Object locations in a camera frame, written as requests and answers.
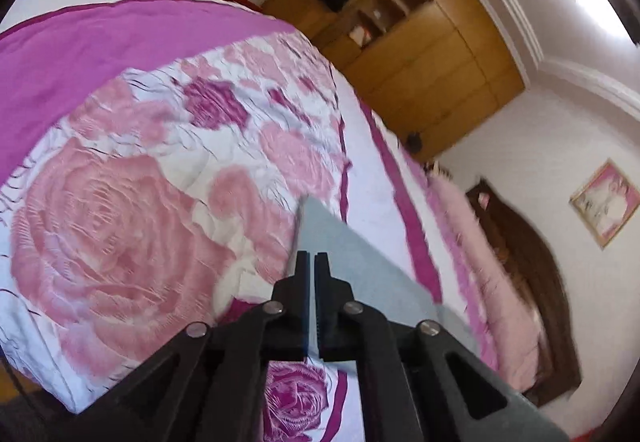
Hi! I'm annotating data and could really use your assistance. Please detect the wooden wardrobe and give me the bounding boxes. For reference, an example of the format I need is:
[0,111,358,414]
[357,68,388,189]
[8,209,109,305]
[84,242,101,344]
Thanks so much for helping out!
[260,0,526,163]

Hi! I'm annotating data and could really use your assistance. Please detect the grey-green pants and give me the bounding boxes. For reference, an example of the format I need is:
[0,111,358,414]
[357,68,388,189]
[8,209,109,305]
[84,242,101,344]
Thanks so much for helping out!
[287,194,483,363]

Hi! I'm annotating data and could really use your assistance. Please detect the brown wooden headboard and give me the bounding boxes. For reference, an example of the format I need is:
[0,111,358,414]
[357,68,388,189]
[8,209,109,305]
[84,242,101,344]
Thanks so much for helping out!
[465,177,583,408]

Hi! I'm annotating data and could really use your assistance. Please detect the framed wall picture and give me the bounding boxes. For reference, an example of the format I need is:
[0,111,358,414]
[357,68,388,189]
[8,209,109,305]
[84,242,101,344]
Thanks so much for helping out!
[570,159,640,250]

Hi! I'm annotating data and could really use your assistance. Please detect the pink floral bedspread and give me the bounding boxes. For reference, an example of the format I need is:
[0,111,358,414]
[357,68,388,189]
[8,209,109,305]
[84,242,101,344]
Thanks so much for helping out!
[0,0,501,442]

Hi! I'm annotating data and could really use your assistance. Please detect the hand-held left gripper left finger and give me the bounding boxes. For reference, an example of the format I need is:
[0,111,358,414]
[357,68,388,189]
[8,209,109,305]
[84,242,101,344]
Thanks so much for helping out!
[50,250,311,442]

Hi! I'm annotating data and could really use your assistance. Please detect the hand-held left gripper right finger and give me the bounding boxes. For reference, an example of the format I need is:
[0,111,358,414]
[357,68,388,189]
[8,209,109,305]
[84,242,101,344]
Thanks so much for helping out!
[314,251,571,442]

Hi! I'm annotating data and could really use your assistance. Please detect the white box in wardrobe niche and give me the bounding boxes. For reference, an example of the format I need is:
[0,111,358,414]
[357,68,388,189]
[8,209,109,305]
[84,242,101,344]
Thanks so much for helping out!
[347,24,373,48]

